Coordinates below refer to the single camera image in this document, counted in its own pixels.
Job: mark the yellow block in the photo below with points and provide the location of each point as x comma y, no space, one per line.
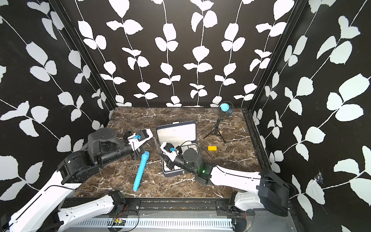
212,148

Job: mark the cyan marker pen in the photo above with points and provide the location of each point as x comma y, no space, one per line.
142,166

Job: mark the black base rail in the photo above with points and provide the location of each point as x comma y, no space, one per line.
200,204

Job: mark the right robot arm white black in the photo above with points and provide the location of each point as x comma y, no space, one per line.
256,190

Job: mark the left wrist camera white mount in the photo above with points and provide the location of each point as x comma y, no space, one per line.
139,143

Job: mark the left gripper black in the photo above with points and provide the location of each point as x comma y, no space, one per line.
138,152

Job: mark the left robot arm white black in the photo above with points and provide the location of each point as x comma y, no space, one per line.
43,213

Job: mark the black mini tripod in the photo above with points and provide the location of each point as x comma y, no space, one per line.
216,130

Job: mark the white perforated cable tray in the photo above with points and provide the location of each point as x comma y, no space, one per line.
158,223

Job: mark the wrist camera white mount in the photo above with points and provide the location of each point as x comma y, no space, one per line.
139,143
169,153

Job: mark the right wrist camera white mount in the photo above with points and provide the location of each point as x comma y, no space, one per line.
169,153

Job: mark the small circuit board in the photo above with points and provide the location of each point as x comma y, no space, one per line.
117,221

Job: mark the cyan ball on tripod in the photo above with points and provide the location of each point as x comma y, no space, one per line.
226,109

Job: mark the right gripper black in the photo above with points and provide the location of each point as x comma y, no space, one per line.
169,164

